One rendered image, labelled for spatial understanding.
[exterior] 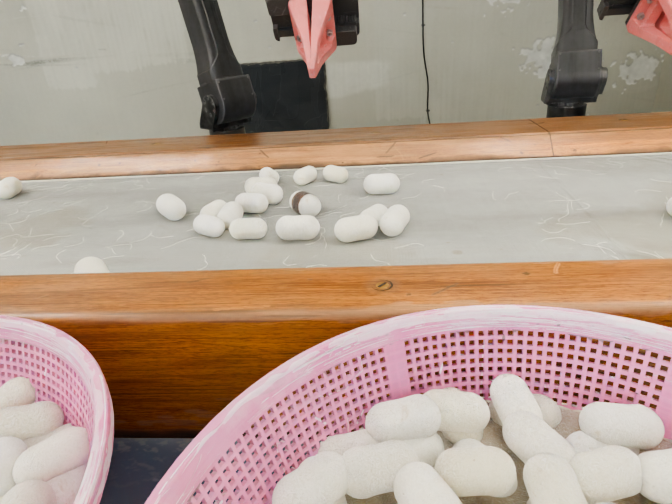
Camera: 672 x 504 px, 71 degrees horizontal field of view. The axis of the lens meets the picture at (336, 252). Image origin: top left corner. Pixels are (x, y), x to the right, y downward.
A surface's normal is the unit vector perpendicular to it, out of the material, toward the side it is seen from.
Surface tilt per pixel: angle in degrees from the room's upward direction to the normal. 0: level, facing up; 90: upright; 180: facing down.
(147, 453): 0
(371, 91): 90
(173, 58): 90
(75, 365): 75
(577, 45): 63
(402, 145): 45
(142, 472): 0
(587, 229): 0
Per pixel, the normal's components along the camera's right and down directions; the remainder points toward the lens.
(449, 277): -0.07, -0.90
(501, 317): -0.12, 0.19
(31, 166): -0.09, -0.32
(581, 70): -0.22, -0.01
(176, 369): -0.07, 0.44
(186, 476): 0.89, -0.15
